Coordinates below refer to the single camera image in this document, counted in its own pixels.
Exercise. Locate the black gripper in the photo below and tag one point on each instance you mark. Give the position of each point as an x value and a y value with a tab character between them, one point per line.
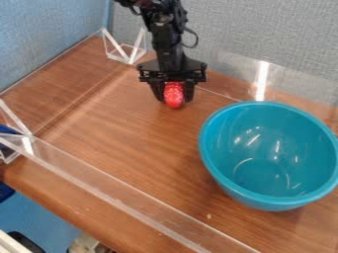
172	67

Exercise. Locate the red strawberry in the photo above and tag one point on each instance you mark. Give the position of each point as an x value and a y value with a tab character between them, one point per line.
173	94

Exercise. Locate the blue plastic bowl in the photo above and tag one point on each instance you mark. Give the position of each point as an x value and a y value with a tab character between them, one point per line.
269	154

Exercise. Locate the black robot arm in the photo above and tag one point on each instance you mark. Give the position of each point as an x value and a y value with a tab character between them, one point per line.
164	19

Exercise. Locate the clear acrylic back barrier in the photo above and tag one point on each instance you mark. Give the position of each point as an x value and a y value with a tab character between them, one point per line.
245	79

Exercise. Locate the clear acrylic barrier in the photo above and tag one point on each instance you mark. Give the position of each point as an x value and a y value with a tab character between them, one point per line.
121	216
245	79

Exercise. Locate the clear acrylic front barrier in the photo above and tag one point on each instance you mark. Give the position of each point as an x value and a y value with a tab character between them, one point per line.
121	216

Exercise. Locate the black white object below table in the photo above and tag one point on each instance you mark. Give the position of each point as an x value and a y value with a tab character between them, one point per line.
10	245

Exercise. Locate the clear acrylic corner bracket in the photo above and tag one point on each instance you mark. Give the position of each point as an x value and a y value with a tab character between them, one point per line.
125	53

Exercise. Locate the clear acrylic left bracket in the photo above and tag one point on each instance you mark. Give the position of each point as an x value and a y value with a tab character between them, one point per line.
13	131

